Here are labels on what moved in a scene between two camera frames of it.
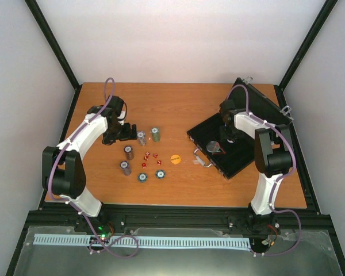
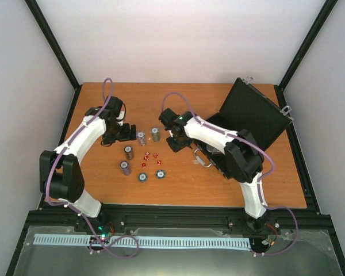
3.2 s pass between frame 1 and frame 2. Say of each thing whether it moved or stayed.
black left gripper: stayed
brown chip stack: stayed
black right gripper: moved
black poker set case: stayed
